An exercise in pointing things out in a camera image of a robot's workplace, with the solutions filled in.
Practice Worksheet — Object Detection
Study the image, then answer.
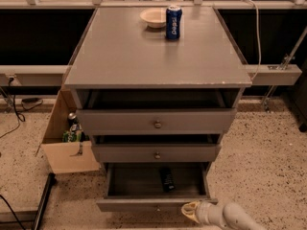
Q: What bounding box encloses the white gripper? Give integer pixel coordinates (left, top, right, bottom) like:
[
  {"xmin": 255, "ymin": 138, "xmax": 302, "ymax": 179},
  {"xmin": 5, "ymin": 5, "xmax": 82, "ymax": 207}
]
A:
[{"xmin": 181, "ymin": 201, "xmax": 225, "ymax": 226}]

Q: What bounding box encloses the grey bottom drawer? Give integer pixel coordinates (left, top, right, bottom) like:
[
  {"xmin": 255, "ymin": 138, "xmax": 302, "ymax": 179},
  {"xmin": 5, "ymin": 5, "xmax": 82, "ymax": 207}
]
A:
[{"xmin": 97, "ymin": 162, "xmax": 217, "ymax": 212}]

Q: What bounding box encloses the grey drawer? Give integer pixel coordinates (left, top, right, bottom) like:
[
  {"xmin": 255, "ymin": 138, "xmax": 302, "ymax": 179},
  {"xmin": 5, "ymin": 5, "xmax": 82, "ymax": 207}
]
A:
[
  {"xmin": 97, "ymin": 162, "xmax": 217, "ymax": 212},
  {"xmin": 92, "ymin": 134, "xmax": 221, "ymax": 163},
  {"xmin": 77, "ymin": 108, "xmax": 236, "ymax": 135}
]

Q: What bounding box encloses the grey middle drawer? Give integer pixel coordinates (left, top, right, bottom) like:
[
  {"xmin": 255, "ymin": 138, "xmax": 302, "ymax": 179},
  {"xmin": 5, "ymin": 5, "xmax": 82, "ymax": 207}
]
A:
[{"xmin": 92, "ymin": 134, "xmax": 221, "ymax": 163}]

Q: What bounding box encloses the grey top drawer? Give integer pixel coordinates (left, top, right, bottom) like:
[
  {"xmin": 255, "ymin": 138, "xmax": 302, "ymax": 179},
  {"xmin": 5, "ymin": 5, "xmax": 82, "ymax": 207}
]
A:
[{"xmin": 77, "ymin": 108, "xmax": 236, "ymax": 135}]

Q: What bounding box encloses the grey drawer cabinet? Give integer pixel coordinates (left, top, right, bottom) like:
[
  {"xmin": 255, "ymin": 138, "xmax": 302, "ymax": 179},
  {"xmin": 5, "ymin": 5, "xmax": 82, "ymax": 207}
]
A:
[{"xmin": 63, "ymin": 5, "xmax": 253, "ymax": 174}]

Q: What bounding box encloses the black snack packet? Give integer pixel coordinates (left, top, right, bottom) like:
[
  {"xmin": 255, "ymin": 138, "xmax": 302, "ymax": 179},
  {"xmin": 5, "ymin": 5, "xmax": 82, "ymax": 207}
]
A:
[{"xmin": 159, "ymin": 167, "xmax": 176, "ymax": 192}]

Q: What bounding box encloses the cardboard box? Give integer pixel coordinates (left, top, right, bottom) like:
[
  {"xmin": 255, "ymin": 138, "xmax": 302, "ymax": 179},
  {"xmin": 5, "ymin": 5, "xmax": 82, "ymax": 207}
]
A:
[{"xmin": 41, "ymin": 89, "xmax": 100, "ymax": 174}]

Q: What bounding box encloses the green packet in box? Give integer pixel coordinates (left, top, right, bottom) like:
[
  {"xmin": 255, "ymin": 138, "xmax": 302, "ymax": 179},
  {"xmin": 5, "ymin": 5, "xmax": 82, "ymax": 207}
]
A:
[{"xmin": 62, "ymin": 130, "xmax": 82, "ymax": 143}]

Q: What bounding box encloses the can in box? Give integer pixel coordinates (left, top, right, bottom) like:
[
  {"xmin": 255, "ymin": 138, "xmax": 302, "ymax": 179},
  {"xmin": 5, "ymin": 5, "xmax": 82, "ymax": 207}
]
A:
[{"xmin": 67, "ymin": 112, "xmax": 78, "ymax": 126}]

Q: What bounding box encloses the blue Pepsi can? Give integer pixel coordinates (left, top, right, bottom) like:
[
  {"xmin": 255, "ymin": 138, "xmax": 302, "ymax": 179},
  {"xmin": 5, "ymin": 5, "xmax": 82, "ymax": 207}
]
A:
[{"xmin": 166, "ymin": 5, "xmax": 182, "ymax": 40}]

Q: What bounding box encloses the white bowl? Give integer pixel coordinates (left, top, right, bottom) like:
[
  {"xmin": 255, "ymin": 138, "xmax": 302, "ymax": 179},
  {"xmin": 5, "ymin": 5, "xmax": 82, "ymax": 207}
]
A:
[{"xmin": 140, "ymin": 8, "xmax": 166, "ymax": 29}]

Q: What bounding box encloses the black floor rail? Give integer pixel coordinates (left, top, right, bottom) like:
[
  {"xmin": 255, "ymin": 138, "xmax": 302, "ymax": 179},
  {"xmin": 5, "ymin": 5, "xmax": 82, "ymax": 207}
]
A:
[{"xmin": 32, "ymin": 172, "xmax": 57, "ymax": 230}]

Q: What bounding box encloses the white cable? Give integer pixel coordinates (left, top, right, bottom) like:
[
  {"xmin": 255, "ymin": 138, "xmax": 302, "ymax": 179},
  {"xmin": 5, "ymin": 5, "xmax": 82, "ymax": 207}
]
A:
[{"xmin": 240, "ymin": 0, "xmax": 263, "ymax": 81}]

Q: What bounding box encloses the black floor cable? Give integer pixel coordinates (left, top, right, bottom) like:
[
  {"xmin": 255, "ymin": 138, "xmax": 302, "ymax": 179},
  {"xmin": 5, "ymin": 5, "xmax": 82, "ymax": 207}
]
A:
[{"xmin": 0, "ymin": 76, "xmax": 44, "ymax": 140}]

